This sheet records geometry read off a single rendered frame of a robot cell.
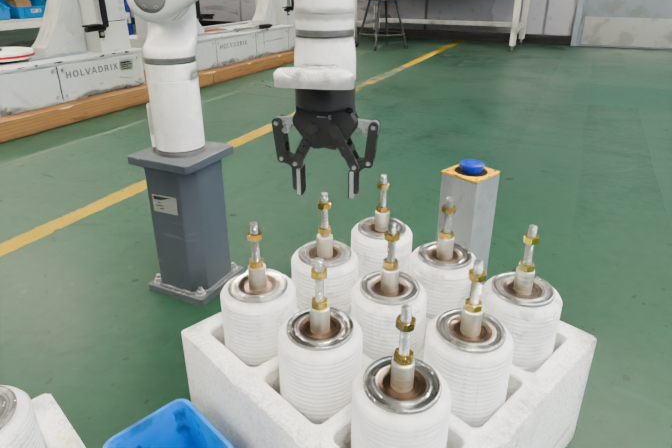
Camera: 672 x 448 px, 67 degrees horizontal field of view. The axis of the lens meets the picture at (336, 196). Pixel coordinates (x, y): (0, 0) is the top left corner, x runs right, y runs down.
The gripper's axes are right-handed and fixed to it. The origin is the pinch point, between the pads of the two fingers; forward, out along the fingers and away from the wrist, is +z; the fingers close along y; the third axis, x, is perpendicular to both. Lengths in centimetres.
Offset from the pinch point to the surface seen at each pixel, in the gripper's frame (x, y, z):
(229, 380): 18.3, 8.0, 18.2
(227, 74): -251, 118, 31
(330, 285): 4.4, -1.4, 12.7
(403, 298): 9.2, -11.4, 10.3
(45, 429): 29.1, 23.9, 17.6
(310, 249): -0.6, 2.6, 10.3
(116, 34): -186, 149, 1
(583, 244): -60, -52, 36
